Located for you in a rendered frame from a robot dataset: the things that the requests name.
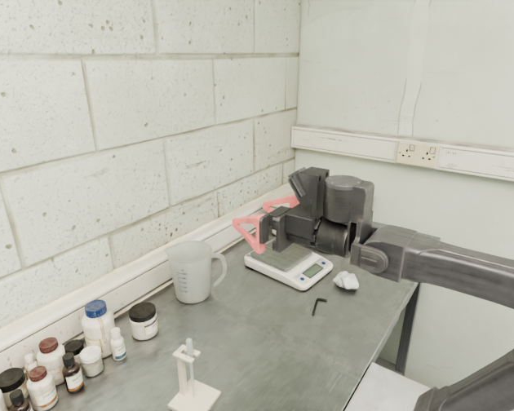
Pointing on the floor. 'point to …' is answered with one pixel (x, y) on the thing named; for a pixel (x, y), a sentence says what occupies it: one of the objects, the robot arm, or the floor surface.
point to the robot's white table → (385, 391)
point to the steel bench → (258, 342)
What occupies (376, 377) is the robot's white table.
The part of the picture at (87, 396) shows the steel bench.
